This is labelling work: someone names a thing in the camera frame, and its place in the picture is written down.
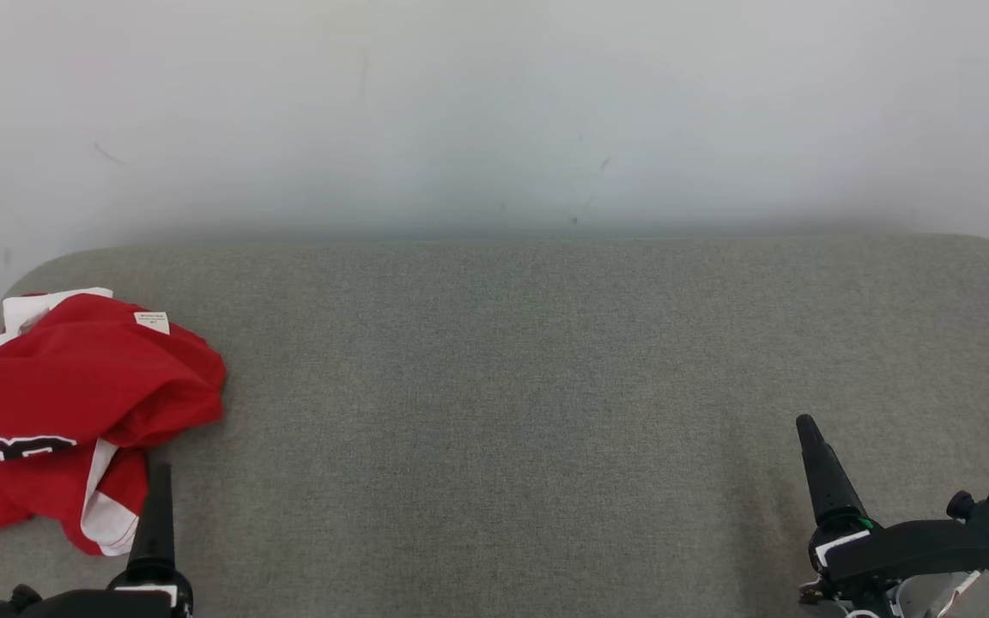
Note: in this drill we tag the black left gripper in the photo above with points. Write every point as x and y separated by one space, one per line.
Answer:
151 603

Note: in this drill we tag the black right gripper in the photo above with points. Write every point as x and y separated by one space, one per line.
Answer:
907 545

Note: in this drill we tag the red shorts with white stripes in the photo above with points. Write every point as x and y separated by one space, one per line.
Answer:
48 502

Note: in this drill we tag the red jersey with white sleeves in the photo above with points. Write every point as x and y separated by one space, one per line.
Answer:
74 378

